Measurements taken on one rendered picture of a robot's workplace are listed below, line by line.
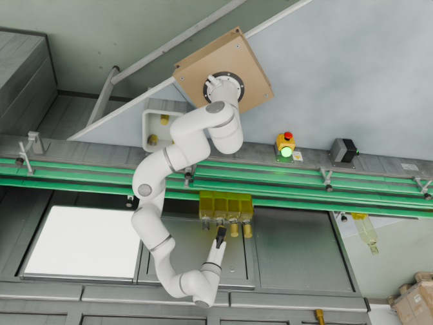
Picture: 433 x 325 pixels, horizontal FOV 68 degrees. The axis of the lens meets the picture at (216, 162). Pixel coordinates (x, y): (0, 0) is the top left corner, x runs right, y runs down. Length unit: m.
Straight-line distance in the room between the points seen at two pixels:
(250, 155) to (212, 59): 0.48
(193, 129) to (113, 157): 0.65
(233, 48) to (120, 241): 0.89
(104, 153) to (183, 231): 0.50
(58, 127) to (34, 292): 0.98
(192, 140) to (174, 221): 0.63
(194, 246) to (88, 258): 0.43
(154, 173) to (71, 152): 0.64
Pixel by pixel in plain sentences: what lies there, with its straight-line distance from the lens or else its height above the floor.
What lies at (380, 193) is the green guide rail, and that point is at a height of 0.92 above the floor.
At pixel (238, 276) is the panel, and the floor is 1.28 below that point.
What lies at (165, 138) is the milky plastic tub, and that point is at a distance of 1.48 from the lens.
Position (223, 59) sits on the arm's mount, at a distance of 1.18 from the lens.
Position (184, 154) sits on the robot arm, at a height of 1.17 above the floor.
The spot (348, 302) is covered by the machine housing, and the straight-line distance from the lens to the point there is 1.53.
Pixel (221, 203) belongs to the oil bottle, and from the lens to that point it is 1.39.
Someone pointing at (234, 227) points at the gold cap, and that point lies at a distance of 1.34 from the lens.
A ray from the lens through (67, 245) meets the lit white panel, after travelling 1.47.
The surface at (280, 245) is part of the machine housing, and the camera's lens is 1.57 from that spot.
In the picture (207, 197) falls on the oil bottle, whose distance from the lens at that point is 1.40.
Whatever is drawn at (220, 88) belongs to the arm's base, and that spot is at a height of 0.90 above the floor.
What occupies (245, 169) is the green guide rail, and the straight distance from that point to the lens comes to 1.40.
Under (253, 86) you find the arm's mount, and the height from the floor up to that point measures 0.84.
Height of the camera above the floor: 1.90
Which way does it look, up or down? 46 degrees down
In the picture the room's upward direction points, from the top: 178 degrees clockwise
